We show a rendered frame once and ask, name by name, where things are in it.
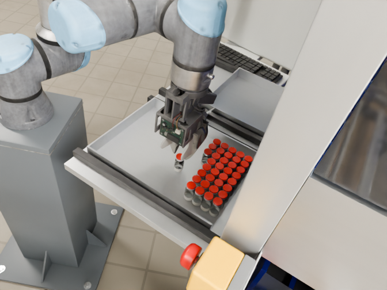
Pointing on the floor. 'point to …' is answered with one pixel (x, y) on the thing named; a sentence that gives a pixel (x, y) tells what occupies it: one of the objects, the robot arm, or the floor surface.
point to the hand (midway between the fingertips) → (182, 149)
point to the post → (308, 114)
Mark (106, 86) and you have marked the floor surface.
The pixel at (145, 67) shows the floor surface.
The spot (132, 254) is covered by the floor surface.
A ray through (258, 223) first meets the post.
